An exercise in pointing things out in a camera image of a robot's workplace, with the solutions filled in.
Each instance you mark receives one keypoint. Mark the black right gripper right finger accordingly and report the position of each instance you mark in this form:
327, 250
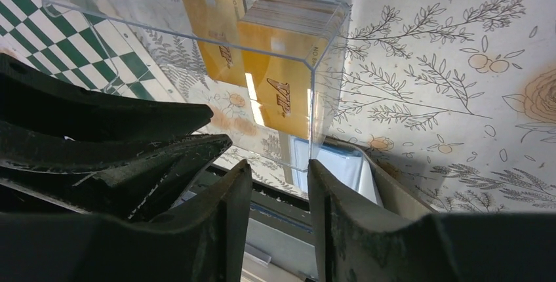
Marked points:
357, 240

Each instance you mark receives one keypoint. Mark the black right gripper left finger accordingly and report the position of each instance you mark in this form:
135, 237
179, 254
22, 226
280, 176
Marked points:
202, 239

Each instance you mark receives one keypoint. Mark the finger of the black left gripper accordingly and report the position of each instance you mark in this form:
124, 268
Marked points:
132, 180
35, 101

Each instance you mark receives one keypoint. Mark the grey card holder wallet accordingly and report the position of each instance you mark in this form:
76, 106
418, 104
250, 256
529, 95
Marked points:
381, 200

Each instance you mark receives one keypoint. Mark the clear acrylic card box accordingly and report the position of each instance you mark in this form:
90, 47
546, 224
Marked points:
163, 27

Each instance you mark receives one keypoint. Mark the gold VIP card stack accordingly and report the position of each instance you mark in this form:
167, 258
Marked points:
283, 43

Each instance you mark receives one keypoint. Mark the green white chessboard mat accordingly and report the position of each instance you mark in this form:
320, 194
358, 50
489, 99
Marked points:
83, 50

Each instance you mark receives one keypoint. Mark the floral patterned table mat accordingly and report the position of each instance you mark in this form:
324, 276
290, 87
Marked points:
455, 99

